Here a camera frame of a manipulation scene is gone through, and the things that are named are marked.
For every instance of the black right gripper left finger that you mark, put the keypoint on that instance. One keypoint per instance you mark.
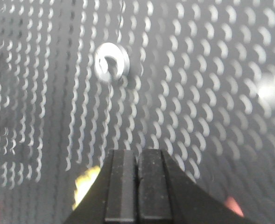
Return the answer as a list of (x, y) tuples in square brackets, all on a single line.
[(112, 197)]

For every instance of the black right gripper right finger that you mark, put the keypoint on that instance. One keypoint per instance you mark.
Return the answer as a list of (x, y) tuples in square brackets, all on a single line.
[(166, 195)]

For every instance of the black perforated pegboard panel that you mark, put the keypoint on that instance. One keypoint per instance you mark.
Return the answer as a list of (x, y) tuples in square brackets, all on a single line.
[(201, 85)]

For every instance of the yellow white switch block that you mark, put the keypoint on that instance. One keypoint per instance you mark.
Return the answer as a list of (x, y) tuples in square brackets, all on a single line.
[(83, 183)]

